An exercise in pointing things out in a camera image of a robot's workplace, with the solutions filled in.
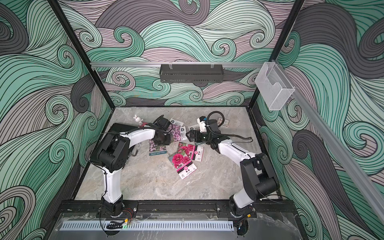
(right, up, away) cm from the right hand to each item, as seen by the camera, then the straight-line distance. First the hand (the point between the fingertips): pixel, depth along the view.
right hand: (190, 134), depth 88 cm
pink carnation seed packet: (-5, -17, +1) cm, 18 cm away
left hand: (-15, -5, +10) cm, 19 cm away
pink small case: (-34, +6, +19) cm, 40 cm away
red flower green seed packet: (+3, +3, +19) cm, 19 cm away
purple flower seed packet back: (-8, 0, +13) cm, 15 cm away
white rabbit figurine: (-37, +9, +15) cm, 41 cm away
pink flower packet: (+3, -12, +7) cm, 14 cm away
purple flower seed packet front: (-22, -10, +7) cm, 26 cm away
